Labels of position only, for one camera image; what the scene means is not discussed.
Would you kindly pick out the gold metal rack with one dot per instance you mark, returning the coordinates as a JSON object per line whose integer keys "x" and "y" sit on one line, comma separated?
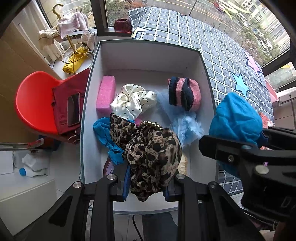
{"x": 71, "y": 42}

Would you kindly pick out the purple and black sock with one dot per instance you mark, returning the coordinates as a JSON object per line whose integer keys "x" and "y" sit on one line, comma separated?
{"x": 108, "y": 166}

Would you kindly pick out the pink sponge block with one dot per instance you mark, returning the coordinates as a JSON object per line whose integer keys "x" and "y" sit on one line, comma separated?
{"x": 105, "y": 95}

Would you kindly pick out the red plastic chair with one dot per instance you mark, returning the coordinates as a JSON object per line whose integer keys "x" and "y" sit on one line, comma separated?
{"x": 34, "y": 99}

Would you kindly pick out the pink and black sock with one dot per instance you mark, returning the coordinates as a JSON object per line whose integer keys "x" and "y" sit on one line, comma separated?
{"x": 192, "y": 90}

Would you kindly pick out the leopard print scrunchie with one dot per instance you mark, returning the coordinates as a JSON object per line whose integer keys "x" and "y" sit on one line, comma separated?
{"x": 150, "y": 153}

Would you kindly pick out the small blue cloth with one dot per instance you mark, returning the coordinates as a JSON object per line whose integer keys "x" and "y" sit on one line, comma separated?
{"x": 104, "y": 132}

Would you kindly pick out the cream cloth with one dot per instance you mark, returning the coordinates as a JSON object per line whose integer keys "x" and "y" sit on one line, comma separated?
{"x": 46, "y": 37}

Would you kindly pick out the floral tissue pack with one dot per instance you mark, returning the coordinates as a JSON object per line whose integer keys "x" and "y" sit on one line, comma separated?
{"x": 264, "y": 119}

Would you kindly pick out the white polka dot scrunchie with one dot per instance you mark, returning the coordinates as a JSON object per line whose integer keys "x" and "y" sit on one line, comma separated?
{"x": 131, "y": 102}

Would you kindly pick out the beige scrunchie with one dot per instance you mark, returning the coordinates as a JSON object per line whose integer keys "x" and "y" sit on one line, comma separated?
{"x": 183, "y": 162}

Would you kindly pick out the white cloth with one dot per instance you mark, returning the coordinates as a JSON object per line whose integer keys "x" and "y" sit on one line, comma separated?
{"x": 89, "y": 39}

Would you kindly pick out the white storage box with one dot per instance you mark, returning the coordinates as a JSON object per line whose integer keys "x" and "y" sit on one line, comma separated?
{"x": 150, "y": 60}

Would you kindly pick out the pale pink cloth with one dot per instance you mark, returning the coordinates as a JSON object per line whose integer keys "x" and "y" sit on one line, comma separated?
{"x": 74, "y": 23}

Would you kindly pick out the white plastic jug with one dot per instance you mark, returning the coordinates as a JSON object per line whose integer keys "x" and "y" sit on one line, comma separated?
{"x": 30, "y": 160}

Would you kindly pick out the dark red garment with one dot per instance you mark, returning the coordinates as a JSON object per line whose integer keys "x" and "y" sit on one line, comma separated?
{"x": 61, "y": 111}

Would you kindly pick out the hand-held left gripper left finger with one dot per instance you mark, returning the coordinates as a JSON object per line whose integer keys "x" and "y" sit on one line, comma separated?
{"x": 126, "y": 183}

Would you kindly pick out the light blue fluffy mesh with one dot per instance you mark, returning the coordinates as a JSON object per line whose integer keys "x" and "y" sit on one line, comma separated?
{"x": 185, "y": 125}

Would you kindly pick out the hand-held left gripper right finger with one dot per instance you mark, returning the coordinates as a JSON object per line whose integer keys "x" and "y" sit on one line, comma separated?
{"x": 175, "y": 192}

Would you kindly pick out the yellow cloth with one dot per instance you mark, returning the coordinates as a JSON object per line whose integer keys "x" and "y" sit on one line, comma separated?
{"x": 74, "y": 62}

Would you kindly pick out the red plastic basin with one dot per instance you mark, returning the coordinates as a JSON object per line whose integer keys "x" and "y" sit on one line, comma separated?
{"x": 271, "y": 91}

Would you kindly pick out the dark red knit beanie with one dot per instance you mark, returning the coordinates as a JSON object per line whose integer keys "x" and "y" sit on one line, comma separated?
{"x": 122, "y": 26}

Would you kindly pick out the grey checked blanket with stars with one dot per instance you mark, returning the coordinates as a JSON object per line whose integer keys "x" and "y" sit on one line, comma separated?
{"x": 185, "y": 30}

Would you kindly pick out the large blue cloth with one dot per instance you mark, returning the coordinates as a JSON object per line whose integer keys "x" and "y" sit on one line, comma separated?
{"x": 235, "y": 122}

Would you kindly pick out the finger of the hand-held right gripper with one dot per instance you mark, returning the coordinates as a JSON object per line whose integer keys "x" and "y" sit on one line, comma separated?
{"x": 222, "y": 148}
{"x": 279, "y": 138}

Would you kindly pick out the black smartphone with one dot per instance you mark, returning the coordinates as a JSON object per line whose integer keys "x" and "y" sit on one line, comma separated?
{"x": 73, "y": 109}

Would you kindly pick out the white bottle with blue cap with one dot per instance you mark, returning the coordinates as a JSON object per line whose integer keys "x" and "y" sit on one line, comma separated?
{"x": 34, "y": 172}

